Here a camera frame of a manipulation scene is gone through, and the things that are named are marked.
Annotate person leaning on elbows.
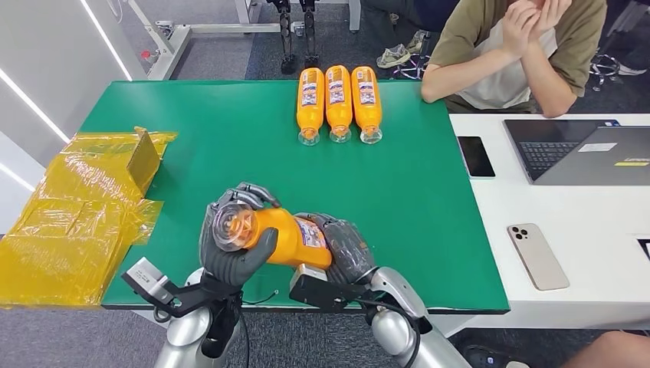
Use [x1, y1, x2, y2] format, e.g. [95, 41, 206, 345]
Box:
[420, 0, 609, 120]

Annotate person's bare knee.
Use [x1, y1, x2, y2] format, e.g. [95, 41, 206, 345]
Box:
[560, 330, 650, 368]

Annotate chrome chair base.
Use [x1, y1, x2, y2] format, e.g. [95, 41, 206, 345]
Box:
[392, 52, 434, 82]
[588, 52, 624, 93]

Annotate yellow film wrapped cardboard box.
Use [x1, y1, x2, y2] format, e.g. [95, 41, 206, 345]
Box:
[0, 126, 179, 311]

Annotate green table mat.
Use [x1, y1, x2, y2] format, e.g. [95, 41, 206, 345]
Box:
[100, 79, 510, 314]

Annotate closed grey laptop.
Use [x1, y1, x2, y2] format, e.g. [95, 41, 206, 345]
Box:
[533, 125, 650, 187]

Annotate black shoe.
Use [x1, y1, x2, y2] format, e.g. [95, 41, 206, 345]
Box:
[461, 344, 510, 368]

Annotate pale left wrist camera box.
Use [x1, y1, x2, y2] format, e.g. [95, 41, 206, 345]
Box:
[121, 257, 177, 306]

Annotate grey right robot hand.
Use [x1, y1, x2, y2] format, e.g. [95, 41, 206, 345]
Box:
[294, 212, 380, 287]

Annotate beige smartphone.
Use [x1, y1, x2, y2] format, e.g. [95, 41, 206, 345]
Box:
[506, 222, 571, 293]

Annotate thin black cable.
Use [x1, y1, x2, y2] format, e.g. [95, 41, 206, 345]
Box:
[240, 290, 280, 307]

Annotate black smartphone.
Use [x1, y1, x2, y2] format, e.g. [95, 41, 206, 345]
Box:
[456, 135, 497, 179]

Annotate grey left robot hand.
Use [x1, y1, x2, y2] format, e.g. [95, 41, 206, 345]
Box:
[199, 182, 282, 288]

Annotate open dark grey laptop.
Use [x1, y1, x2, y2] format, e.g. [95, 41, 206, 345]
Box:
[503, 118, 622, 186]

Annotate white metal stand frame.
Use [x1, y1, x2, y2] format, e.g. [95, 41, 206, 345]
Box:
[126, 0, 363, 82]

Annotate orange plastic bottle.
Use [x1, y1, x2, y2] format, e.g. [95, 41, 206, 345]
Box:
[324, 64, 354, 145]
[212, 201, 334, 271]
[350, 65, 384, 146]
[296, 67, 326, 147]

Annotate black humanoid robot legs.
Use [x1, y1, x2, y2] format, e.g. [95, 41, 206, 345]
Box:
[266, 0, 322, 77]

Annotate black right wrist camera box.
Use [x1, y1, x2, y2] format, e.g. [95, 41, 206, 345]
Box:
[288, 263, 368, 314]

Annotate grey sneaker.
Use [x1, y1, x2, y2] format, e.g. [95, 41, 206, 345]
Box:
[376, 43, 412, 70]

